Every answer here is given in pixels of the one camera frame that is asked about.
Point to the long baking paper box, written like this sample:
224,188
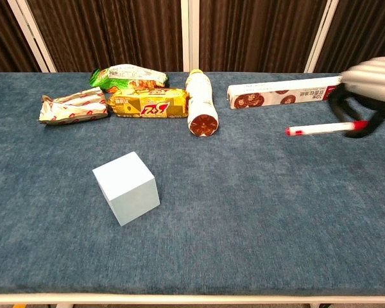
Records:
282,93

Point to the blue tablecloth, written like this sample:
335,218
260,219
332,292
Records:
227,208

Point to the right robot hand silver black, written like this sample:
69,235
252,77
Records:
375,80

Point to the white partition frame post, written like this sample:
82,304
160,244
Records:
321,35
190,35
32,35

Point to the dark brown curtain panel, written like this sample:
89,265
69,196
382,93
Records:
260,32
365,29
3,38
109,32

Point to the green white snack bag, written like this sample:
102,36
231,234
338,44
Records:
128,77

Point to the yellow cracker packet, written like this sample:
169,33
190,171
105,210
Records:
147,104

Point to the white red snack wrapper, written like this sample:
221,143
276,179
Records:
72,107

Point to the white bottle with brown cap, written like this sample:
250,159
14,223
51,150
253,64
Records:
200,96

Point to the red and white marker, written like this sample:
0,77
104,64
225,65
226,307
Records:
321,129

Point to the white table frame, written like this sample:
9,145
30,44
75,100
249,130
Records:
192,299

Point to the light blue cube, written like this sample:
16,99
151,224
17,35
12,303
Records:
128,189

